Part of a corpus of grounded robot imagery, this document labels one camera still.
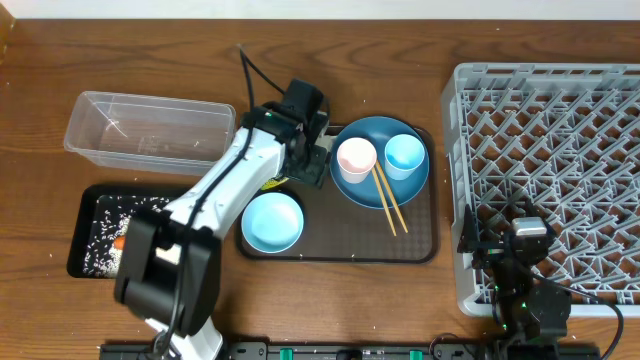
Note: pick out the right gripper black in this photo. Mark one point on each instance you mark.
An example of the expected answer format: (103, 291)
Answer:
(489, 251)

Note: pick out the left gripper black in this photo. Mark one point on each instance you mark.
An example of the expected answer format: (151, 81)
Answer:
(317, 174)

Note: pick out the yellow snack wrapper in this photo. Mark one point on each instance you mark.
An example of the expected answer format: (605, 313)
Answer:
(273, 183)

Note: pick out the pink cup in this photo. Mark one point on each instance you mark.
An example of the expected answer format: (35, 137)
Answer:
(356, 157)

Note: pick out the light blue bowl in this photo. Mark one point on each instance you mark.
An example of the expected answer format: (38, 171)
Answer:
(272, 222)

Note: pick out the white rice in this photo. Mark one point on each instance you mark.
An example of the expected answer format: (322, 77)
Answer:
(109, 221)

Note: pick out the orange carrot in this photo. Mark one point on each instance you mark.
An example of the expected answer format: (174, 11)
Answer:
(119, 242)

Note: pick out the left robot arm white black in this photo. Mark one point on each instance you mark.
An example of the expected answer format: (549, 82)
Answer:
(169, 273)

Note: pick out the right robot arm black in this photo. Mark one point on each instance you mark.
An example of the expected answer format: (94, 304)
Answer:
(533, 314)

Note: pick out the grey dishwasher rack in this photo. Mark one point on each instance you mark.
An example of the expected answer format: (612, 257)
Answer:
(564, 137)

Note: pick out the black waste tray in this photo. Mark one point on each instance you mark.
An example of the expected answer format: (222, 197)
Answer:
(87, 209)

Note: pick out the wooden chopstick left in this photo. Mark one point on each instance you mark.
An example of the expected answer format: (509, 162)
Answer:
(377, 179)

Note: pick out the wooden chopstick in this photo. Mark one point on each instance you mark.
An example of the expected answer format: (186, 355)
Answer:
(394, 203)
(377, 179)

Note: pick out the brown serving tray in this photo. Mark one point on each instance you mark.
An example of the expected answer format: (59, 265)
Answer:
(337, 229)

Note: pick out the dark blue plate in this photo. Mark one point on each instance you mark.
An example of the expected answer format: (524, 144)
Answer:
(389, 136)

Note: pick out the wooden chopstick right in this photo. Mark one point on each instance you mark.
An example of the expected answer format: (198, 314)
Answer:
(394, 203)

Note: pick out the light blue cup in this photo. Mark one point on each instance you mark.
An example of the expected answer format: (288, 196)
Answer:
(403, 154)

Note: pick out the clear plastic bin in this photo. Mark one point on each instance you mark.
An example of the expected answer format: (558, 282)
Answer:
(148, 133)

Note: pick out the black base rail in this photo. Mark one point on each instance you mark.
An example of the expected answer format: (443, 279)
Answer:
(437, 351)

